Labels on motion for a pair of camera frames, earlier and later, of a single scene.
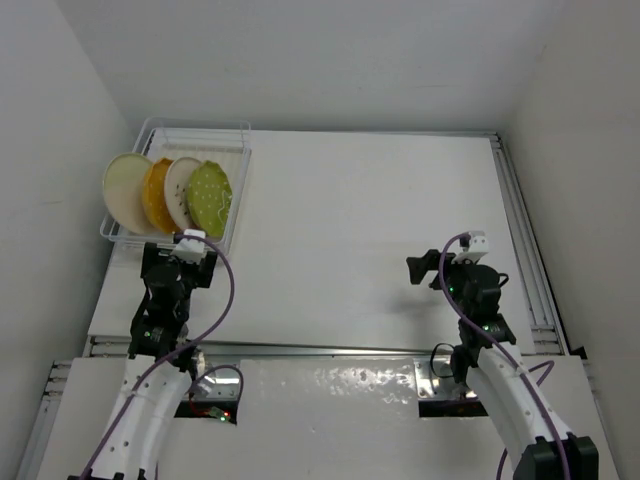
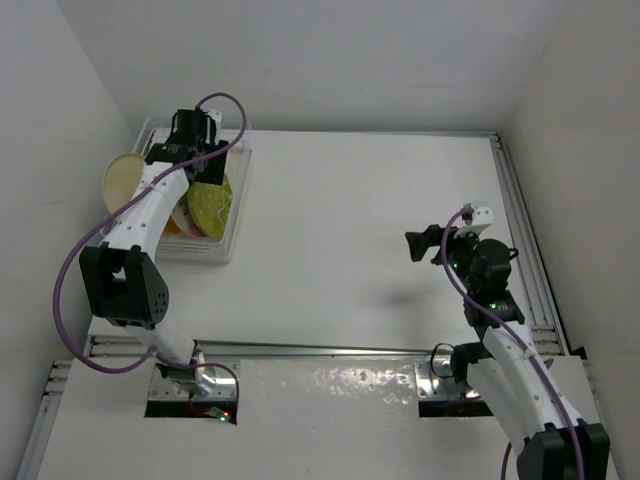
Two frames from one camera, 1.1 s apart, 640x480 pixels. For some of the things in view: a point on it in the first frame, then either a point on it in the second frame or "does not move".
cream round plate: (124, 180) does not move
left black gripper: (199, 272) to (212, 173)
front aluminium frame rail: (120, 347) does not move
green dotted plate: (210, 194) does not move
